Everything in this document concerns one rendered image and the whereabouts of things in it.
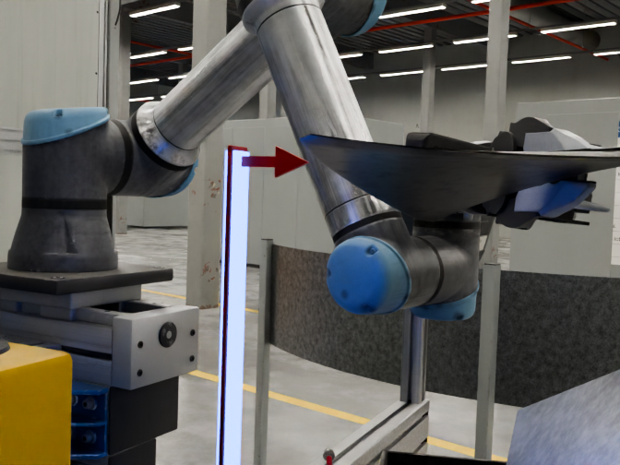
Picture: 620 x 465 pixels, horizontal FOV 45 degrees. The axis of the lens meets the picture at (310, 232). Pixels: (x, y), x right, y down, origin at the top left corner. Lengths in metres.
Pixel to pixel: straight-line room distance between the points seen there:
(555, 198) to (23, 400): 0.40
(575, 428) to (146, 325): 0.61
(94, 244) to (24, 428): 0.70
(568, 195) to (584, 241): 6.25
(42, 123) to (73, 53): 1.50
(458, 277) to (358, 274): 0.15
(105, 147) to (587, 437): 0.79
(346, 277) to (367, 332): 1.79
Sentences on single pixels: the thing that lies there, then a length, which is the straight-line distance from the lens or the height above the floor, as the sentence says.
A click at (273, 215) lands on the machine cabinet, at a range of 11.01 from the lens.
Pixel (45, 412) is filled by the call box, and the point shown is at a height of 1.04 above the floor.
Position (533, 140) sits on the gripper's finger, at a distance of 0.63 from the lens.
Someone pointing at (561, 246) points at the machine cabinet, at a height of 0.77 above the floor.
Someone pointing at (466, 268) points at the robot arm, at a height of 1.08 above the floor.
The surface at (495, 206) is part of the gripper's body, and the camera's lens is 0.66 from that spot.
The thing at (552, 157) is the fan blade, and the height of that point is 1.18.
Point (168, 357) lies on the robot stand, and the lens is 1.01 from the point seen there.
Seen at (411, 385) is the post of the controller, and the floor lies 0.88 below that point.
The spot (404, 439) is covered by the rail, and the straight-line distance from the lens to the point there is 1.04.
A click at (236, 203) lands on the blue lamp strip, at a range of 0.58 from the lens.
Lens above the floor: 1.16
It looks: 3 degrees down
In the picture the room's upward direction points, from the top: 2 degrees clockwise
